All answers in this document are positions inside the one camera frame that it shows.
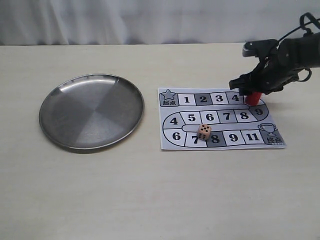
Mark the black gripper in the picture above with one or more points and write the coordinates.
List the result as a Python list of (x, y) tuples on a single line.
[(271, 74)]

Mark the red cylinder game piece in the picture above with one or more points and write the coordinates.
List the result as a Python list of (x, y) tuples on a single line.
[(253, 99)]

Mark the beige wooden die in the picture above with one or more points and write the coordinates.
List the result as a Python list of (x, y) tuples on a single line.
[(203, 132)]

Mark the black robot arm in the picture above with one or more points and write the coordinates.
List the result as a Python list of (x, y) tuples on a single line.
[(309, 53)]

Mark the paper number game board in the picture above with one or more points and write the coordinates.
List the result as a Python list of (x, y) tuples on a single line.
[(234, 124)]

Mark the round stainless steel plate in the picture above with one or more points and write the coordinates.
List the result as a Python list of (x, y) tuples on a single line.
[(91, 112)]

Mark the white curtain backdrop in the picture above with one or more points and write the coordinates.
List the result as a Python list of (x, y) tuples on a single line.
[(119, 22)]

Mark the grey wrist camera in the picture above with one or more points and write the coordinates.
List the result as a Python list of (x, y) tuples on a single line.
[(259, 48)]

